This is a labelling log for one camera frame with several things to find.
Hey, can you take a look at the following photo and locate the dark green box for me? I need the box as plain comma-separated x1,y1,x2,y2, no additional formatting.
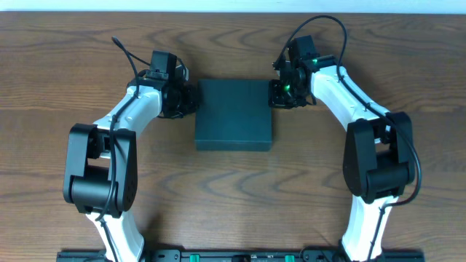
194,79,272,151

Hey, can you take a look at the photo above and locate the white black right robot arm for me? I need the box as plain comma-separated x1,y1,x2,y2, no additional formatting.
269,36,417,261

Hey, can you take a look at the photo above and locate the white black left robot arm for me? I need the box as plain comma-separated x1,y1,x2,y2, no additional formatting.
63,77,200,261

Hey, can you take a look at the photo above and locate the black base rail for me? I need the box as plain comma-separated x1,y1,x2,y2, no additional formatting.
56,247,426,262

